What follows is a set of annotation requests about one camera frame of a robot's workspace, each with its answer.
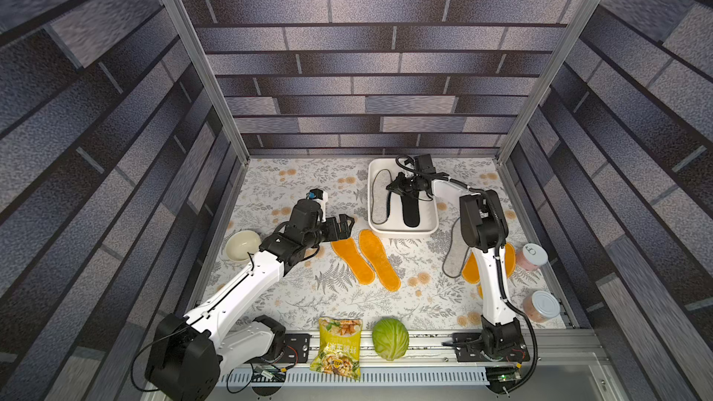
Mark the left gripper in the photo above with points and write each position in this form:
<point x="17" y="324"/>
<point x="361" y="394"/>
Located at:
<point x="344" y="229"/>

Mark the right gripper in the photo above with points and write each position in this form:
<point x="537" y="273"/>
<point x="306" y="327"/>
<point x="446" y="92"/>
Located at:
<point x="407" y="186"/>

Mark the orange insole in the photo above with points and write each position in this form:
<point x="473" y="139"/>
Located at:
<point x="372" y="248"/>
<point x="348" y="251"/>
<point x="509" y="260"/>
<point x="470" y="271"/>

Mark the black insole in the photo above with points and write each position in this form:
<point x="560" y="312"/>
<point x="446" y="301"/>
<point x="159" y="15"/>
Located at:
<point x="410" y="211"/>

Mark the grey felt insole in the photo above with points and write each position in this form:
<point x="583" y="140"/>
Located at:
<point x="381" y="197"/>
<point x="458" y="253"/>

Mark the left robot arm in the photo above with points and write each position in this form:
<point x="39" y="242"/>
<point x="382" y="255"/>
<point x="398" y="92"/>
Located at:
<point x="190" y="352"/>

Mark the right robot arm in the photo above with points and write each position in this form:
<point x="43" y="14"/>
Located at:
<point x="484" y="230"/>

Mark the white plastic storage box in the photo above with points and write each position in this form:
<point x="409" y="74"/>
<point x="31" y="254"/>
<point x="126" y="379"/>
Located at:
<point x="394" y="227"/>

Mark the floral table cloth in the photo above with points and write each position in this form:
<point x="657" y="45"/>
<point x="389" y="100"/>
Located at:
<point x="325" y="286"/>

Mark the white bowl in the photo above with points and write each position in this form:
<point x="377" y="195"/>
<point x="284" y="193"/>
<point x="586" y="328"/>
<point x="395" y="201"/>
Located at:
<point x="241" y="245"/>

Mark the green cabbage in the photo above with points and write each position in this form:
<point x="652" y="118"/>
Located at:
<point x="390" y="339"/>

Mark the green yellow snack bag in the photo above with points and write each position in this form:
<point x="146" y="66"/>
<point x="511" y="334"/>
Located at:
<point x="339" y="347"/>

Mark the pink can white lid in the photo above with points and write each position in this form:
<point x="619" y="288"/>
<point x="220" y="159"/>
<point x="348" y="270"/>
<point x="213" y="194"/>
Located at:
<point x="531" y="257"/>

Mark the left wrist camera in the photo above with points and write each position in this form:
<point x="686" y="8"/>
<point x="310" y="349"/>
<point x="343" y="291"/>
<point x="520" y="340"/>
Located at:
<point x="321" y="197"/>

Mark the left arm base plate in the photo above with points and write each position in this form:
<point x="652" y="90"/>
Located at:
<point x="292" y="348"/>

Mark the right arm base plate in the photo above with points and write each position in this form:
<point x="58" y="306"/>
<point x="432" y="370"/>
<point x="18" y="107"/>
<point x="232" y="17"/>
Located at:
<point x="469" y="347"/>

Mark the aluminium front rail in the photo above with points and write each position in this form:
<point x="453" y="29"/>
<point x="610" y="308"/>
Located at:
<point x="571" y="365"/>

